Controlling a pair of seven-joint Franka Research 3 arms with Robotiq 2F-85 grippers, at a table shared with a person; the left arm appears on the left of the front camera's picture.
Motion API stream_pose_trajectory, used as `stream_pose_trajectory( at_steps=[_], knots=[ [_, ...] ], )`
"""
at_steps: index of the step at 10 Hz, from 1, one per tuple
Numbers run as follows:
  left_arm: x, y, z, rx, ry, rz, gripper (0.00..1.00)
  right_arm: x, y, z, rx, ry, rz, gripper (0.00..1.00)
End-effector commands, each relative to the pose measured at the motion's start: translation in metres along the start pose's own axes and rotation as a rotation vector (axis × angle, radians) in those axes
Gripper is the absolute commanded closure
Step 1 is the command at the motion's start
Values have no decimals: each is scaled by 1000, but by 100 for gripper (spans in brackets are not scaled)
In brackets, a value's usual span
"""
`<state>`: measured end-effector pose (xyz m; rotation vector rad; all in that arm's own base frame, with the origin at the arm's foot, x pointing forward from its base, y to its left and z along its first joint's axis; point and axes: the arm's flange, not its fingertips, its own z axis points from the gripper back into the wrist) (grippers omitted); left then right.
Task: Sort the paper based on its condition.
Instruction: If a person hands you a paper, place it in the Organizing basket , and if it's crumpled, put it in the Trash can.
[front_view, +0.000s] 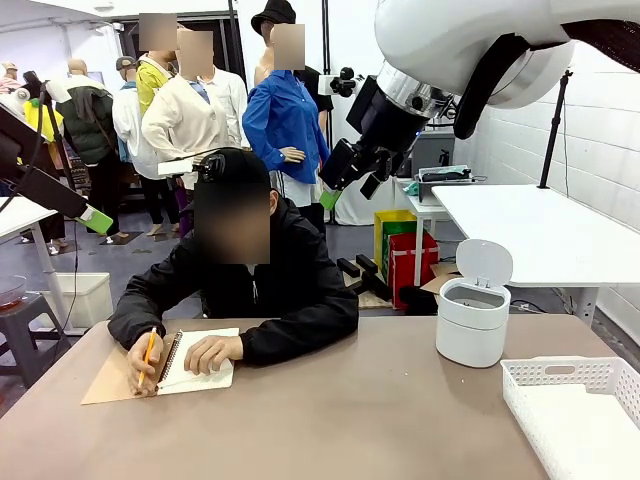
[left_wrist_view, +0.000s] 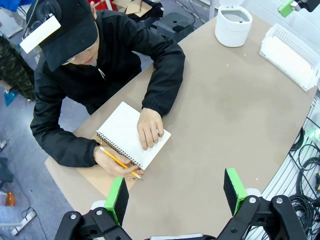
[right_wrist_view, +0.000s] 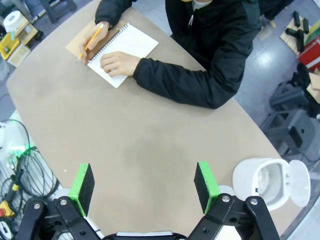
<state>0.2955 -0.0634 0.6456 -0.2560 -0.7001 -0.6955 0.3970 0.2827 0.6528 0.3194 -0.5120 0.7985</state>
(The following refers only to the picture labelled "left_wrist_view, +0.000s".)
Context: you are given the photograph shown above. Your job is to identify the dark grey plastic stool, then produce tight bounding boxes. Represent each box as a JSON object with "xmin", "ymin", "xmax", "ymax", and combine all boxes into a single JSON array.
[{"xmin": 156, "ymin": 12, "xmax": 195, "ymax": 39}]

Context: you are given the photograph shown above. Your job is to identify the cardboard pieces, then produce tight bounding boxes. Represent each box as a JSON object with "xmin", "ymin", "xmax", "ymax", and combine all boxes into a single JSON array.
[{"xmin": 112, "ymin": 0, "xmax": 153, "ymax": 18}]

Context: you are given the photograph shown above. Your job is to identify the person's right hand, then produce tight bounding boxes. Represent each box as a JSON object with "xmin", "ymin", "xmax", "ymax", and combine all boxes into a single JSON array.
[{"xmin": 93, "ymin": 145, "xmax": 145, "ymax": 182}]

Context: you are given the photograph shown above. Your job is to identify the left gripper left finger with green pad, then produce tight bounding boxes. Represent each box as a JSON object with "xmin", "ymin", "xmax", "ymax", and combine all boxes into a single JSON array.
[{"xmin": 54, "ymin": 176, "xmax": 131, "ymax": 240}]

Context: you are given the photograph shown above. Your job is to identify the white perforated plastic basket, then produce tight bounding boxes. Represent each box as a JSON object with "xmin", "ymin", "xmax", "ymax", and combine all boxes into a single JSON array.
[{"xmin": 259, "ymin": 23, "xmax": 320, "ymax": 92}]

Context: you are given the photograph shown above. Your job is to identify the person's torso in black jacket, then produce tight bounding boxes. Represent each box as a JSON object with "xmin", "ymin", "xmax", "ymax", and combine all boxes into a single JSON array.
[{"xmin": 33, "ymin": 9, "xmax": 181, "ymax": 116}]

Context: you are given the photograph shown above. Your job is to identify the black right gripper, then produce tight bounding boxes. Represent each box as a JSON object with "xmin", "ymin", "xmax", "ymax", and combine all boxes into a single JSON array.
[{"xmin": 277, "ymin": 0, "xmax": 320, "ymax": 18}]

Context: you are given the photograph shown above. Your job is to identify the blue dustpan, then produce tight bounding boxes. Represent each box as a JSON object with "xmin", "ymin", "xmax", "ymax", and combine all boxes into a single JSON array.
[{"xmin": 3, "ymin": 88, "xmax": 20, "ymax": 107}]

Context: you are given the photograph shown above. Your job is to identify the black cap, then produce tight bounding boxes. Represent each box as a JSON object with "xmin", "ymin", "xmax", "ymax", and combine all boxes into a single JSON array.
[{"xmin": 26, "ymin": 0, "xmax": 99, "ymax": 73}]

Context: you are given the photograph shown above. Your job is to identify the orange container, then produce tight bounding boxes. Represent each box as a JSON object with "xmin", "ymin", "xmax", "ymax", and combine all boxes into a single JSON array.
[{"xmin": 4, "ymin": 191, "xmax": 16, "ymax": 207}]

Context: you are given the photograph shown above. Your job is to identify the person's right forearm black sleeve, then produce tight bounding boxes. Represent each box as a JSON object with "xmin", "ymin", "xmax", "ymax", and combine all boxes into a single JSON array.
[{"xmin": 29, "ymin": 107, "xmax": 101, "ymax": 168}]

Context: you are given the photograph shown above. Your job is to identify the red bag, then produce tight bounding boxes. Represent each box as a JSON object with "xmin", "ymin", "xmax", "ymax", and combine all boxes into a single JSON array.
[{"xmin": 87, "ymin": 0, "xmax": 119, "ymax": 12}]

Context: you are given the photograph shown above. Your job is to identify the white lidded trash bin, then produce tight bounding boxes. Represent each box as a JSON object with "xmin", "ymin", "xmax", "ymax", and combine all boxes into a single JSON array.
[{"xmin": 214, "ymin": 0, "xmax": 253, "ymax": 48}]

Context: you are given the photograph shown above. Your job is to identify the white head-mounted camera box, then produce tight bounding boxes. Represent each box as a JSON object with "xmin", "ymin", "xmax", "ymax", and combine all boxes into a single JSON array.
[{"xmin": 19, "ymin": 14, "xmax": 62, "ymax": 55}]

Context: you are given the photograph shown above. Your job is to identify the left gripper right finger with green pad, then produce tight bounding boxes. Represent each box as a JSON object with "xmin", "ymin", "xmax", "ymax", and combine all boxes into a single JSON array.
[{"xmin": 216, "ymin": 167, "xmax": 308, "ymax": 240}]

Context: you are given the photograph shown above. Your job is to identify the yellow pencil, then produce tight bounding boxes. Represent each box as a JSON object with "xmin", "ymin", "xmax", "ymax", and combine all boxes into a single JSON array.
[{"xmin": 99, "ymin": 146, "xmax": 145, "ymax": 181}]

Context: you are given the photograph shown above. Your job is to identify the white stand pole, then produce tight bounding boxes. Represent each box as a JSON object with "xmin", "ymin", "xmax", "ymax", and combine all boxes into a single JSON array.
[{"xmin": 208, "ymin": 0, "xmax": 219, "ymax": 20}]

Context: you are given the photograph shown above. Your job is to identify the person's left forearm black sleeve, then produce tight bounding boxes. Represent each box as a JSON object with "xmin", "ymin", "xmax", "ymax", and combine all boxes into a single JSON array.
[{"xmin": 141, "ymin": 42, "xmax": 186, "ymax": 118}]

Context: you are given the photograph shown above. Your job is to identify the black cable bundle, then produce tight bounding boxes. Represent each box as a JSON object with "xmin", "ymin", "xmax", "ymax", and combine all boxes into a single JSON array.
[{"xmin": 288, "ymin": 117, "xmax": 320, "ymax": 240}]

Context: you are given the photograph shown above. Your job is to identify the person's left hand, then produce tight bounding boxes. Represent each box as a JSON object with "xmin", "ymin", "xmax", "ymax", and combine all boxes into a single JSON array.
[{"xmin": 136, "ymin": 107, "xmax": 165, "ymax": 151}]

